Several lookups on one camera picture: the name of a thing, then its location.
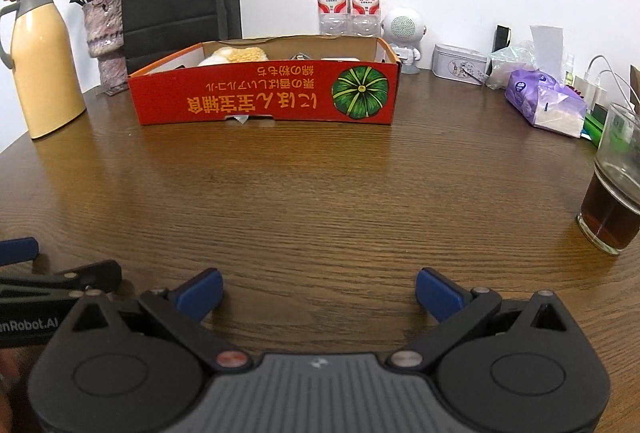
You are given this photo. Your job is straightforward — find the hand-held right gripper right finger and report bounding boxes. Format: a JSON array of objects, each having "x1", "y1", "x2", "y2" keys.
[{"x1": 387, "y1": 267, "x2": 581, "y2": 372}]

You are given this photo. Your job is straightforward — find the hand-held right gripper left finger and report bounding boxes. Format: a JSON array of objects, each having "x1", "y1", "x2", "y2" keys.
[{"x1": 67, "y1": 268, "x2": 252, "y2": 376}]

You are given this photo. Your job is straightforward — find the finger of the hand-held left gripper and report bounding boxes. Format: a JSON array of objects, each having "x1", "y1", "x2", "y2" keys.
[
  {"x1": 0, "y1": 237, "x2": 40, "y2": 267},
  {"x1": 0, "y1": 259, "x2": 124, "y2": 300}
]

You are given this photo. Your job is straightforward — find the red cardboard box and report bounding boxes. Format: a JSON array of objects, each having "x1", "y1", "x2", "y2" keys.
[{"x1": 127, "y1": 34, "x2": 401, "y2": 127}]

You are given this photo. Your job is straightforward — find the yellow thermos jug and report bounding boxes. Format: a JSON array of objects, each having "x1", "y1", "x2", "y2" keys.
[{"x1": 0, "y1": 0, "x2": 89, "y2": 140}]

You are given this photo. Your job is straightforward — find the glass of brown tea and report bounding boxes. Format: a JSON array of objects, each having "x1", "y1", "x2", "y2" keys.
[{"x1": 577, "y1": 102, "x2": 640, "y2": 257}]

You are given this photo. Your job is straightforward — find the purple tissue pack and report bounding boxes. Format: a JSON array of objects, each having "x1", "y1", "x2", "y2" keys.
[{"x1": 504, "y1": 68, "x2": 589, "y2": 139}]

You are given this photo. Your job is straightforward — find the grey tin box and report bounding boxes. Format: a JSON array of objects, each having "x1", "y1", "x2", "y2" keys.
[{"x1": 432, "y1": 44, "x2": 489, "y2": 87}]

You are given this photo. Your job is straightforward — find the green packets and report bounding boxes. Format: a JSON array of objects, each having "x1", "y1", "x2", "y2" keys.
[{"x1": 581, "y1": 107, "x2": 609, "y2": 148}]

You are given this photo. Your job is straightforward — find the mottled purple vase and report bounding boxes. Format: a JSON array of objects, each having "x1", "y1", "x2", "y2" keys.
[{"x1": 82, "y1": 0, "x2": 129, "y2": 90}]

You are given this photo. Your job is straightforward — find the yellow sponge cloth in box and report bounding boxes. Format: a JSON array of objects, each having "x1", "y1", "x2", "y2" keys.
[{"x1": 197, "y1": 46, "x2": 271, "y2": 67}]

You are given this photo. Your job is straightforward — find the clear plastic bag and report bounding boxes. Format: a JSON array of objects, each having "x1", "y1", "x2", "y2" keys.
[{"x1": 486, "y1": 26, "x2": 567, "y2": 90}]

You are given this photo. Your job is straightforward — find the white astronaut speaker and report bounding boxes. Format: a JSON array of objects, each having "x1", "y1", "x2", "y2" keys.
[{"x1": 382, "y1": 6, "x2": 429, "y2": 75}]

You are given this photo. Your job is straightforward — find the white charger with cables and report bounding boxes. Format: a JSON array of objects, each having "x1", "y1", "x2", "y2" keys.
[{"x1": 574, "y1": 54, "x2": 640, "y2": 110}]

